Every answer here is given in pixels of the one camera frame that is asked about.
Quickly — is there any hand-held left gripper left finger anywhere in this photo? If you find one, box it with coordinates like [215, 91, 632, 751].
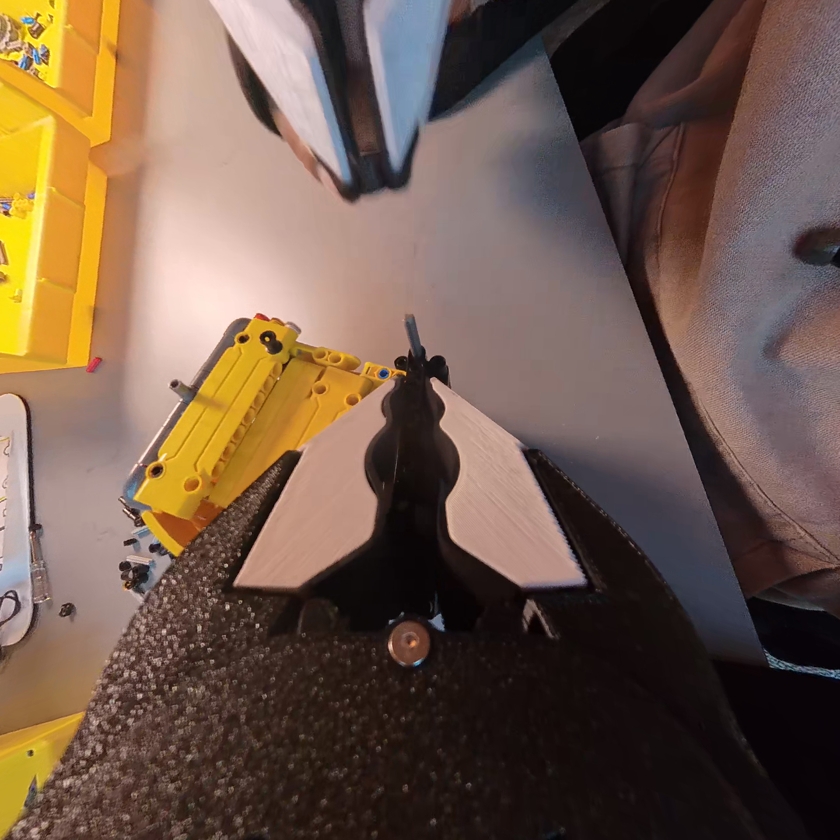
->
[233, 377, 398, 595]

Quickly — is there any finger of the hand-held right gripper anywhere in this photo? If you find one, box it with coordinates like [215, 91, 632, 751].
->
[363, 0, 455, 191]
[209, 0, 361, 199]

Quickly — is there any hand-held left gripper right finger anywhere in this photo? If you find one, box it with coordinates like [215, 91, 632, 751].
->
[428, 377, 588, 592]

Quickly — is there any yellow block toy model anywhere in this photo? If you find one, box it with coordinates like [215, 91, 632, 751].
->
[121, 315, 409, 560]

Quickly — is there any pile of small block pieces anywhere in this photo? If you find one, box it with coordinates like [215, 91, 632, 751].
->
[117, 495, 179, 596]

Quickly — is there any grey desk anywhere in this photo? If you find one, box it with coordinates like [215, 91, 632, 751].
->
[0, 0, 770, 739]

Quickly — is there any person's right hand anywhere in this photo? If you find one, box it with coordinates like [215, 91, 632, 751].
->
[225, 38, 343, 199]

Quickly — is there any yellow plastic parts bin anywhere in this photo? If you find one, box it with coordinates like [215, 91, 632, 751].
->
[0, 710, 88, 829]
[0, 0, 123, 147]
[0, 117, 110, 376]

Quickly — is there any clear screwdriver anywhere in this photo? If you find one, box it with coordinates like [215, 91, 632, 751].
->
[27, 521, 53, 605]

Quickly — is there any beige hoodie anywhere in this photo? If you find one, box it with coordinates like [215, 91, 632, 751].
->
[543, 0, 840, 614]

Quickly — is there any heap of blue grey pins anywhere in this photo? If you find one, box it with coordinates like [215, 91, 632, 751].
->
[0, 189, 35, 304]

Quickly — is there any white book stand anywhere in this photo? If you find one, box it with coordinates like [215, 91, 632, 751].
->
[0, 392, 35, 645]

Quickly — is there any black clip microphone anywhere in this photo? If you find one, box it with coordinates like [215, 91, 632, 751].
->
[793, 226, 840, 271]

